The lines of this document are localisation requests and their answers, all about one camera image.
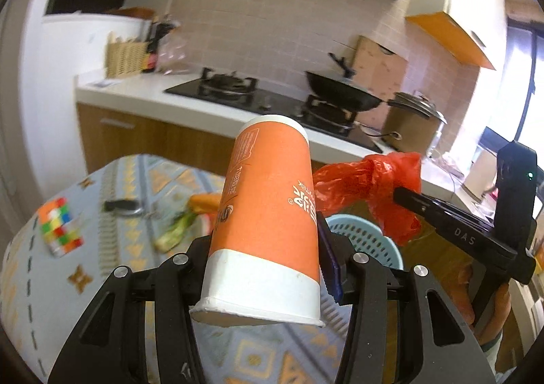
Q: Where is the light blue perforated basket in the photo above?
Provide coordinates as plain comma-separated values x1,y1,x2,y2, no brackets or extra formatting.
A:
327,214,404,270

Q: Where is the black wok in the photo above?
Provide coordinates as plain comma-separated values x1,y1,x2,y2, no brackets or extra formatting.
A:
305,69,419,113

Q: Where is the dark sauce bottle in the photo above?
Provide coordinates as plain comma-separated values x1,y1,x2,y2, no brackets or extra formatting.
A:
144,22,160,73

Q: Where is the clear plastic bag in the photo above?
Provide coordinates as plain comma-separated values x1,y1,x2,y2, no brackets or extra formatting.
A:
157,37,192,74

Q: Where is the brown cardboard box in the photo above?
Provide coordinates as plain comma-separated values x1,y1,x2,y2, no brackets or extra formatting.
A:
106,7,156,21

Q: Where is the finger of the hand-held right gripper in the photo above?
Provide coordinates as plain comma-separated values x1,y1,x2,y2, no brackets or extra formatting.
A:
393,186,517,259

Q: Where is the patterned tablecloth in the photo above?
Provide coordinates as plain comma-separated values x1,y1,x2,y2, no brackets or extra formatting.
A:
0,153,353,384

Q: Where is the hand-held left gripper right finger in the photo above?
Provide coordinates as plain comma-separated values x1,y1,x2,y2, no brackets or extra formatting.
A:
314,216,498,384

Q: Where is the orange paper cup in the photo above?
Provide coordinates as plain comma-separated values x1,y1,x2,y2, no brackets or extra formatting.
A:
189,114,326,329

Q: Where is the woven wicker basket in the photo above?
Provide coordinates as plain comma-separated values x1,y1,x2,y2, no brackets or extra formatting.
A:
105,31,149,79

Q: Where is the black utensil handle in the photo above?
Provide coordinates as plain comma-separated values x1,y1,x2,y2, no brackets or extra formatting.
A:
328,52,355,79

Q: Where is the green leafy vegetable scrap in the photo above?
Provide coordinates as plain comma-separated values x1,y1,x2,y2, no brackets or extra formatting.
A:
154,210,200,253

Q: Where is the colourful puzzle cube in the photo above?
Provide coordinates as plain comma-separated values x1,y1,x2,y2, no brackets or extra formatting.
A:
37,197,86,257

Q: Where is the person's right hand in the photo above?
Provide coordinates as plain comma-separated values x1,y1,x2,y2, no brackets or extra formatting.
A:
450,261,511,346

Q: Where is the brown rice cooker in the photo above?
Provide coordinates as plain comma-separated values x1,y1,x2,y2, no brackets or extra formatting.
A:
381,91,448,157

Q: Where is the wooden cutting board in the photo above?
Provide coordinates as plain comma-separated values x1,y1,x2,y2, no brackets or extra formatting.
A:
351,35,409,104

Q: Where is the orange wall cabinet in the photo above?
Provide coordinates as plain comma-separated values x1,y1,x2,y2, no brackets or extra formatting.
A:
405,0,497,70

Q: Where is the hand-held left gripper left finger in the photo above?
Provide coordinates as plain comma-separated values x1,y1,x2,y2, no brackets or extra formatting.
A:
47,235,213,384

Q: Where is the wooden kitchen base cabinet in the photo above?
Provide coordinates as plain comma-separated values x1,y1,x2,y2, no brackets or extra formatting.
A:
76,102,426,215

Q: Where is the black glass gas stove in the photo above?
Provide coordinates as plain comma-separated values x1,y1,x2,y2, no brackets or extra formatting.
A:
165,67,385,153

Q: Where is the black rice cooker cable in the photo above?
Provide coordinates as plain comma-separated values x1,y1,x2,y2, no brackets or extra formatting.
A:
357,122,402,142

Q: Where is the red plastic bag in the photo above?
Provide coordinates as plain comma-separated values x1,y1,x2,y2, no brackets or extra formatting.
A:
312,151,423,246

